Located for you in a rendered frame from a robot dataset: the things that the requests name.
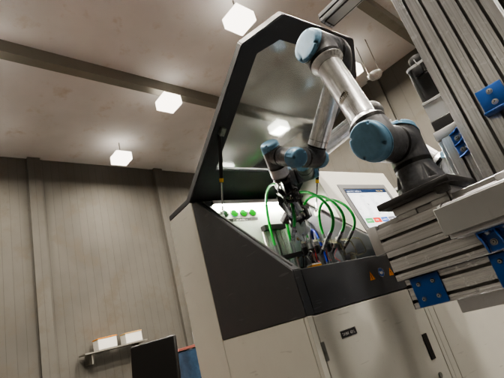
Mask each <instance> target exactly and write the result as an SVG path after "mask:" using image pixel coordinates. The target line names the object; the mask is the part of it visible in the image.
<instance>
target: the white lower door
mask: <svg viewBox="0 0 504 378"><path fill-rule="evenodd" d="M312 318H313V322H314V325H315V328H316V332H317V334H318V338H319V342H320V344H321V347H322V351H323V354H324V357H325V361H326V364H327V367H328V371H329V373H330V377H331V378H452V376H451V374H450V372H449V369H448V366H447V364H446V361H445V359H444V357H443V354H442V352H441V349H440V346H439V344H438V342H437V339H436V337H435V335H434V332H433V329H432V328H431V324H430V323H429V320H428V317H427V315H426V313H425V309H424V308H421V309H418V310H416V309H415V307H414V305H413V302H412V299H411V298H410V294H409V292H408V290H407V289H403V290H401V291H397V292H393V293H390V294H388V295H383V296H380V297H377V298H372V299H370V300H367V301H362V302H359V303H356V304H352V305H349V306H346V307H342V308H338V309H336V310H331V311H329V312H325V313H321V314H318V315H316V316H312Z"/></svg>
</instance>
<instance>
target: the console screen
mask: <svg viewBox="0 0 504 378"><path fill-rule="evenodd" d="M337 186H338V188H339V189H340V192H341V193H342V194H343V196H344V197H345V199H346V201H347V202H348V203H349V205H350V207H351V208H352V210H353V211H354V213H355V215H356V216H357V218H358V219H359V221H360V222H361V224H362V226H363V227H364V229H365V230H366V232H367V229H369V228H371V227H374V226H378V225H380V224H382V223H385V222H386V221H389V220H391V219H393V218H396V217H395V215H394V213H393V211H378V209H377V206H378V205H380V204H382V203H384V202H386V201H388V200H391V199H393V197H392V195H391V194H390V193H389V191H388V190H387V189H386V187H385V185H384V184H337Z"/></svg>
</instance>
